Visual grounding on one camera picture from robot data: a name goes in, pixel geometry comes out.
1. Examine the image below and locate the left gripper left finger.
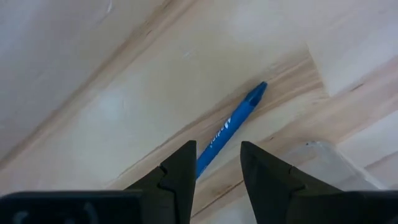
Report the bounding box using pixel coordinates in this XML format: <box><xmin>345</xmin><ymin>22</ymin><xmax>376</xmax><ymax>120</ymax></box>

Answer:
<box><xmin>124</xmin><ymin>140</ymin><xmax>198</xmax><ymax>224</ymax></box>

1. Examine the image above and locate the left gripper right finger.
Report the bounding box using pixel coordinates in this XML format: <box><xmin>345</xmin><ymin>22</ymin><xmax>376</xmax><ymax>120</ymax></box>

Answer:
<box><xmin>241</xmin><ymin>141</ymin><xmax>341</xmax><ymax>224</ymax></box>

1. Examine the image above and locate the blue crayon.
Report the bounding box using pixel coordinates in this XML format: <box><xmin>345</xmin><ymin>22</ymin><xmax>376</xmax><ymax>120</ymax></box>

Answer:
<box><xmin>195</xmin><ymin>81</ymin><xmax>268</xmax><ymax>180</ymax></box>

